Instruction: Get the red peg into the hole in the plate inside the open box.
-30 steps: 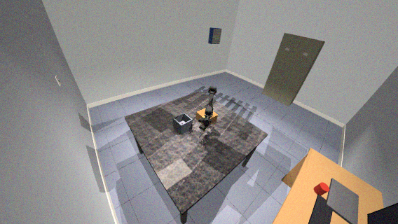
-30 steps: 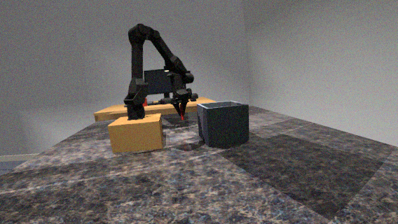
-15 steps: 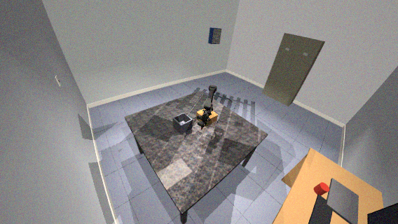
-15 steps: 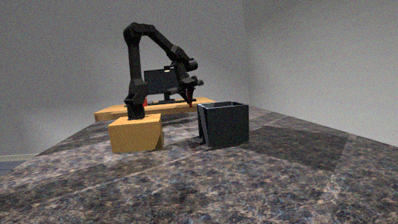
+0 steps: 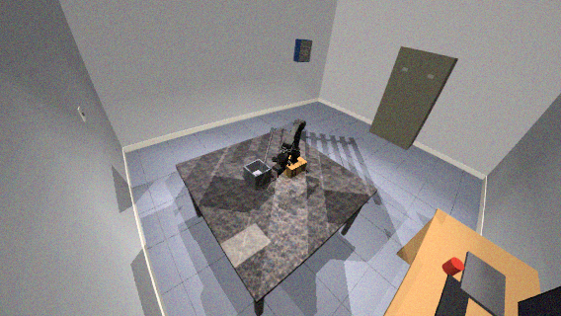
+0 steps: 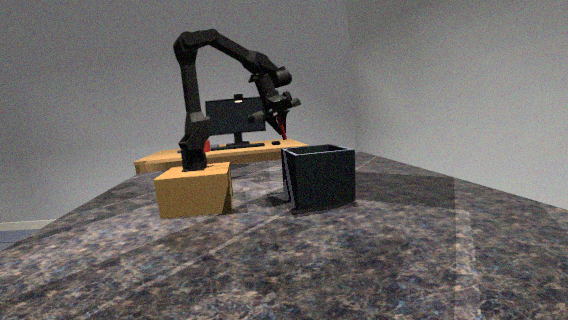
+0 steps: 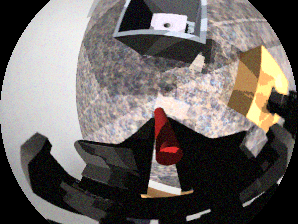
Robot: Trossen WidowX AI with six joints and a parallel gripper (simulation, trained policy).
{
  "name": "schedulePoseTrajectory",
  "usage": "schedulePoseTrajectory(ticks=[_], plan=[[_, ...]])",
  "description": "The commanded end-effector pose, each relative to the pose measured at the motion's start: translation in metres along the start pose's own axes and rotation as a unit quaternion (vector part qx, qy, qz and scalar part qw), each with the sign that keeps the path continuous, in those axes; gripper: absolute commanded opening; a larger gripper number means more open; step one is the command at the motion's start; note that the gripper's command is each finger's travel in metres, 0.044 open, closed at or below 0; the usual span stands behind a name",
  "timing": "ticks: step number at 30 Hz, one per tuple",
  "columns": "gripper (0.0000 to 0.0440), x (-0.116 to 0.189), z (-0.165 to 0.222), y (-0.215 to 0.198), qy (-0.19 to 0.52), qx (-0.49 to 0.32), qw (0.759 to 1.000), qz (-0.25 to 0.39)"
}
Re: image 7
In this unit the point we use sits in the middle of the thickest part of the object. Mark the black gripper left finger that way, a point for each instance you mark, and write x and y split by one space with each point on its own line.
133 155

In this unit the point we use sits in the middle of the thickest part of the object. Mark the white plate with hole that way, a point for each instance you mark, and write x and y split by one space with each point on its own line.
168 22

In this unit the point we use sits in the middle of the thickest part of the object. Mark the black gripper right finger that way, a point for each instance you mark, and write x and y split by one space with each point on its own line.
199 151

